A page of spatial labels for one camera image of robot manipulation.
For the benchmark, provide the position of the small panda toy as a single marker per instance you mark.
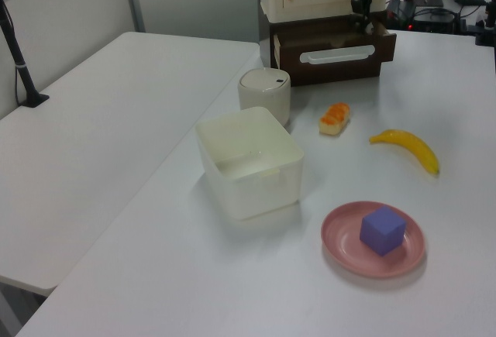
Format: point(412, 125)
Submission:
point(370, 30)

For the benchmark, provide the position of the dark wood drawer cabinet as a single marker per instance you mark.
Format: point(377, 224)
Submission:
point(310, 27)

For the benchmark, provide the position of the toy bread loaf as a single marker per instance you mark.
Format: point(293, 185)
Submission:
point(334, 120)

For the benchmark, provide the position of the yellow toy banana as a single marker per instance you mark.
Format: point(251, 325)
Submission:
point(414, 149)

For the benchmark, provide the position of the black electronics box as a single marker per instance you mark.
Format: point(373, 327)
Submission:
point(432, 21)

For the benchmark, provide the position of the small cream lidded trash can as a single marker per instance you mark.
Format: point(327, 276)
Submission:
point(265, 93)

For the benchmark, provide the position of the cream open plastic bin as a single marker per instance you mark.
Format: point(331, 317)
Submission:
point(252, 162)

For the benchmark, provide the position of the purple cube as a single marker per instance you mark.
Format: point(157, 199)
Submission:
point(381, 232)

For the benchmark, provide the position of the pink plate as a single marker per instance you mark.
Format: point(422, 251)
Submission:
point(341, 244)

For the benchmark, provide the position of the black clamp bracket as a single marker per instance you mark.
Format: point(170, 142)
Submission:
point(487, 27)

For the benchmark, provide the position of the black camera pole with clamp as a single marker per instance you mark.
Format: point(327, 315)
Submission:
point(19, 66)

